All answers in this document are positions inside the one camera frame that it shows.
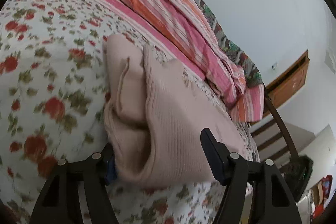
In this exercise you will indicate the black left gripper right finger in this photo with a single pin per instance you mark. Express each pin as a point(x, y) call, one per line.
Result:
point(272, 201)

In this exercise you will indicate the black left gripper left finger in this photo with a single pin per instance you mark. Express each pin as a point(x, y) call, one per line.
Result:
point(59, 200)

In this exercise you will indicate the dark patterned floral quilt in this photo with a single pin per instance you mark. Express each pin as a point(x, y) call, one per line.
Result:
point(234, 53)

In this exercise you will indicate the pink orange striped blanket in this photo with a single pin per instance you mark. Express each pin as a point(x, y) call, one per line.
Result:
point(184, 25)

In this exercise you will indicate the floral white bed sheet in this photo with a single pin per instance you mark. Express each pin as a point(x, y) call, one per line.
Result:
point(54, 86)

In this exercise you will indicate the light pink knit garment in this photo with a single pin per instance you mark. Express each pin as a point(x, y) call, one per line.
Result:
point(155, 116)

